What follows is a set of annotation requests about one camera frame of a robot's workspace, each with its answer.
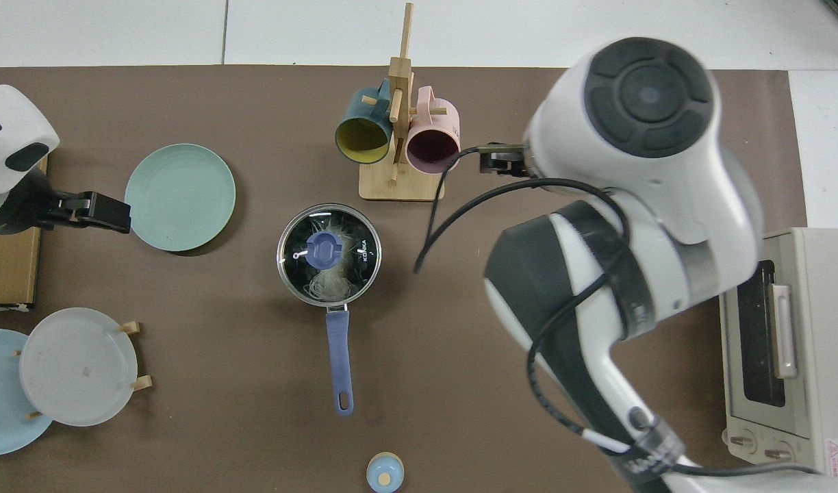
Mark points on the glass lid with blue knob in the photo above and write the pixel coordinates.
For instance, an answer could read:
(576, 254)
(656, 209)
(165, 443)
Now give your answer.
(323, 250)

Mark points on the white vermicelli bundle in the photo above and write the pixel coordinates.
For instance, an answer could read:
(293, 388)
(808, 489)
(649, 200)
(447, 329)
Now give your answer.
(326, 284)

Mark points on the teal plate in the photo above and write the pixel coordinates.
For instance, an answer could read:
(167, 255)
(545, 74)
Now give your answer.
(179, 198)

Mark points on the wooden plate rack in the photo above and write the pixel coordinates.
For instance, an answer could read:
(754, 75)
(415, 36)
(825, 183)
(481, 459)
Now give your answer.
(133, 327)

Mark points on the grey plate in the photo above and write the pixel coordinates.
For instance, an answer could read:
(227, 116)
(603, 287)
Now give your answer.
(77, 370)

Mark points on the light blue plate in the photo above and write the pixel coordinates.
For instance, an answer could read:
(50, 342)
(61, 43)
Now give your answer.
(1, 411)

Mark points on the pink cup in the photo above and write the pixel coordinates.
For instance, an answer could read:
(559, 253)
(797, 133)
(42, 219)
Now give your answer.
(439, 116)

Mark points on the wooden cup stand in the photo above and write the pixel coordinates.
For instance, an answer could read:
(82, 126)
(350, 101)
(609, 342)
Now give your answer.
(402, 185)

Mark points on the dark teal cup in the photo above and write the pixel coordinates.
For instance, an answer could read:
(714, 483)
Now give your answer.
(357, 109)

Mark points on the brown table cloth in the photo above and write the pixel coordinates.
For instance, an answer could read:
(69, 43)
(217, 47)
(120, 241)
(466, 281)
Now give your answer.
(207, 356)

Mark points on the small blue round thing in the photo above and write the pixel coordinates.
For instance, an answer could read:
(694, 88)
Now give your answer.
(385, 472)

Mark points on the pale toaster oven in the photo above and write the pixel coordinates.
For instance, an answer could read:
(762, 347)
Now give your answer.
(823, 329)

